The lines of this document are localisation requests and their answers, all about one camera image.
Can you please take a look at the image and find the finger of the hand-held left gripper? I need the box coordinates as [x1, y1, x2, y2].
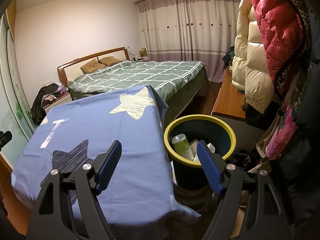
[0, 131, 12, 149]

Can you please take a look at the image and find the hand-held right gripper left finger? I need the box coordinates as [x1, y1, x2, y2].
[26, 140, 123, 240]

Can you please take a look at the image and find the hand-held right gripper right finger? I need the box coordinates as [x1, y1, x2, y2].
[196, 140, 292, 240]

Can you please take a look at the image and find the white paper cup red print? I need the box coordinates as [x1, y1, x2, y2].
[189, 139, 200, 155]

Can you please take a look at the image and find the yellow rimmed dark bin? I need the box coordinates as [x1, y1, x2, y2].
[164, 115, 236, 190]

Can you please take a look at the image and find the blue star print tablecloth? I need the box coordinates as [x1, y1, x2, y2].
[11, 85, 202, 227]

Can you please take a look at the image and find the dark purple floor cloth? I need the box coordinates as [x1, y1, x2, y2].
[231, 150, 253, 170]

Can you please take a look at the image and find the glass door wardrobe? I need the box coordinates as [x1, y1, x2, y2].
[0, 12, 35, 170]

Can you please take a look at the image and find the dark jacket pile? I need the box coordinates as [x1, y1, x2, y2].
[31, 84, 58, 125]

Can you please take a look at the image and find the beige knit cloth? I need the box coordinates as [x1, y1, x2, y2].
[247, 160, 270, 173]

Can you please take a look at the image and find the beige bag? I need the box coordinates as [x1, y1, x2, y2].
[256, 109, 285, 158]

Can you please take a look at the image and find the white nightstand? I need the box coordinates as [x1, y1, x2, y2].
[42, 91, 73, 113]

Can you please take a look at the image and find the wooden bed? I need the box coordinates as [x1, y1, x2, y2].
[57, 46, 208, 128]

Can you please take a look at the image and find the wooden desk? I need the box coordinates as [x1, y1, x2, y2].
[211, 67, 267, 130]

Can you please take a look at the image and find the pink purple cloth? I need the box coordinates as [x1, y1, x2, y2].
[55, 82, 69, 94]

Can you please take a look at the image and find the pink floral bag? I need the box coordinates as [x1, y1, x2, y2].
[265, 105, 299, 160]

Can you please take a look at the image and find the green checked duvet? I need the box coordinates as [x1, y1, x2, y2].
[67, 60, 207, 99]

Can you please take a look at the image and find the brown pillow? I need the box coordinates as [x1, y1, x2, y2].
[80, 59, 107, 74]
[99, 56, 123, 66]

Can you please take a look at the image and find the dark hanging coat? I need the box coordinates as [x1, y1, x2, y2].
[275, 62, 320, 205]

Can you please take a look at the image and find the dark clothes heap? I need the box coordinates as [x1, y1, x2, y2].
[222, 45, 237, 68]

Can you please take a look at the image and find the white bedside lamp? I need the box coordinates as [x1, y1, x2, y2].
[126, 45, 137, 60]

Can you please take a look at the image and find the pink and white curtain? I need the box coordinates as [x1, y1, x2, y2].
[135, 0, 242, 83]

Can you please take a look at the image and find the red dotted puffer jacket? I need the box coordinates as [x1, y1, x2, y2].
[246, 0, 304, 97]

